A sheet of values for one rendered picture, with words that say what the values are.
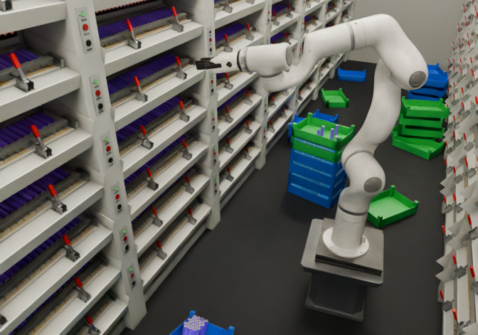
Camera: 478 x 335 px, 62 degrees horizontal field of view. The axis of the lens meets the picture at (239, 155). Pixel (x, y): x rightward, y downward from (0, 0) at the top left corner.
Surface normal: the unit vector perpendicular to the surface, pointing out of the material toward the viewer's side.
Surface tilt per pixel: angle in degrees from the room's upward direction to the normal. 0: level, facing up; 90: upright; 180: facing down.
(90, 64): 90
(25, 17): 106
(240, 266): 0
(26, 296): 16
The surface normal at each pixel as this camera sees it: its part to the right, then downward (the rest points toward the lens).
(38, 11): 0.87, 0.45
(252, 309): 0.00, -0.87
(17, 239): 0.25, -0.77
